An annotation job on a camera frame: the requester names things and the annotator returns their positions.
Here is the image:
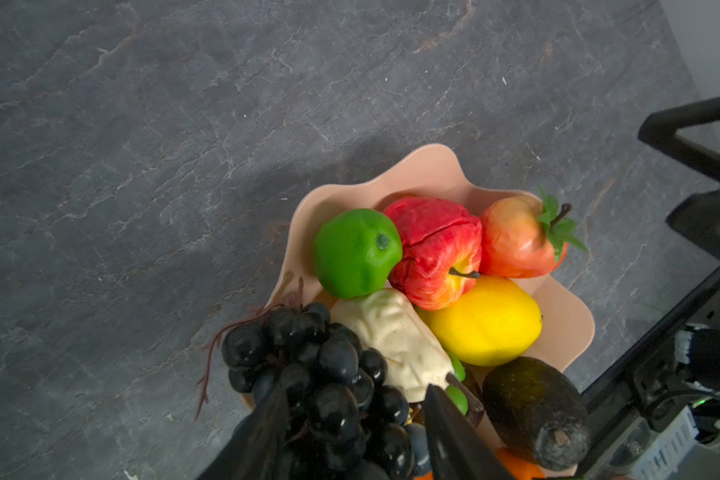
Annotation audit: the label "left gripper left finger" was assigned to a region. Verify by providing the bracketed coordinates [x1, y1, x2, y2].
[198, 389, 290, 480]

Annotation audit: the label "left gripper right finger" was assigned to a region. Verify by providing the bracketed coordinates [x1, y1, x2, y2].
[423, 384, 514, 480]

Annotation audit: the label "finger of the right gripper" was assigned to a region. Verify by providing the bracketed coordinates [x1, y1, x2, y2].
[666, 190, 720, 261]
[637, 89, 720, 192]

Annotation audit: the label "orange tangerine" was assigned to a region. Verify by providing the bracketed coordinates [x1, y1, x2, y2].
[494, 448, 547, 480]

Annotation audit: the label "black grape bunch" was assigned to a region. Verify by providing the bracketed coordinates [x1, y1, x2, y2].
[207, 289, 433, 479]

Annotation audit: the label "dark fake avocado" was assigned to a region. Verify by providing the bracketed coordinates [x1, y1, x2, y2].
[482, 357, 591, 472]

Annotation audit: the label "cream fake pear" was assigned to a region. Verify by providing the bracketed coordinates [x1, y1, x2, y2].
[330, 288, 455, 403]

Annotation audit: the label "large yellow lemon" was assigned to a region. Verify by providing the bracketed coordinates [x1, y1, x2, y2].
[416, 277, 543, 367]

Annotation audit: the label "pink wavy fruit bowl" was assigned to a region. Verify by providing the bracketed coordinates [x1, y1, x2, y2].
[239, 143, 596, 480]

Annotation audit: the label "red green apple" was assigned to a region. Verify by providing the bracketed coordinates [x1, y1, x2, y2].
[479, 190, 588, 278]

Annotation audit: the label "red fake bell pepper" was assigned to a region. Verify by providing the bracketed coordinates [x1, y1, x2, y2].
[383, 197, 482, 311]

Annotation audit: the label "green fake lime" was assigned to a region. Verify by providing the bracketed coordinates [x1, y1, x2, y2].
[312, 209, 403, 299]

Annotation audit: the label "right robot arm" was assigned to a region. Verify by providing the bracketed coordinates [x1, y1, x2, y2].
[638, 96, 720, 391]

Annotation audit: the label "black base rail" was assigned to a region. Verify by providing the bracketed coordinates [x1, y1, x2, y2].
[576, 267, 720, 479]

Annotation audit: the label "white slotted cable duct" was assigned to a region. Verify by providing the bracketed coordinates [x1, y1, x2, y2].
[629, 406, 699, 480]

